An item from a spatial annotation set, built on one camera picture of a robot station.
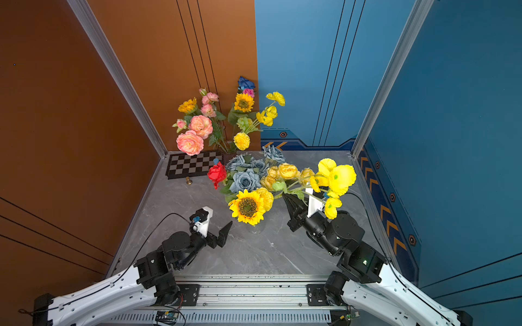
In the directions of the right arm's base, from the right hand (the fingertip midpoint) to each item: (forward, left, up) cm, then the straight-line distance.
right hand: (284, 194), depth 58 cm
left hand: (+2, +22, -17) cm, 28 cm away
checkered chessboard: (+40, +52, -32) cm, 73 cm away
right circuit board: (-25, -23, -38) cm, 51 cm away
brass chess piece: (+32, +47, -35) cm, 67 cm away
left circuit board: (-26, +41, -40) cm, 63 cm away
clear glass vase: (+5, +10, -35) cm, 36 cm away
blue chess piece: (+40, +33, -28) cm, 59 cm away
